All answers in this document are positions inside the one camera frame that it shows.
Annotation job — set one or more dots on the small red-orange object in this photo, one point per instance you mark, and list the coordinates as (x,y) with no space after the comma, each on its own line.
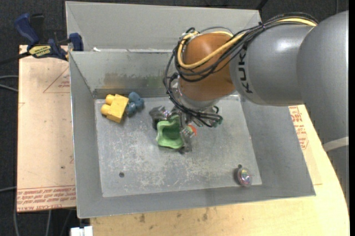
(194,130)

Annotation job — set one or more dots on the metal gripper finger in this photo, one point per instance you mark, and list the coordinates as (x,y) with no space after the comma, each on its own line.
(157,114)
(187,140)

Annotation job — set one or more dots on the yellow toy building block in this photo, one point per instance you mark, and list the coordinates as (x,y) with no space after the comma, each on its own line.
(116,108)

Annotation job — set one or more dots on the grey metal bin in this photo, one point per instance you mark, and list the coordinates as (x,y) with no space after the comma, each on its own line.
(138,162)

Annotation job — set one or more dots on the blue-grey lumpy toy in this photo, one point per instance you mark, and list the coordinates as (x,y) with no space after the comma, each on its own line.
(135,104)

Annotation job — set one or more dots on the brown cardboard board red print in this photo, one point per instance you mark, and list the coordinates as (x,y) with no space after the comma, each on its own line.
(44,123)

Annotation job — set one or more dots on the green wavy toy cup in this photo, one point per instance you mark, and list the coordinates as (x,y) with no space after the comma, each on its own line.
(169,133)

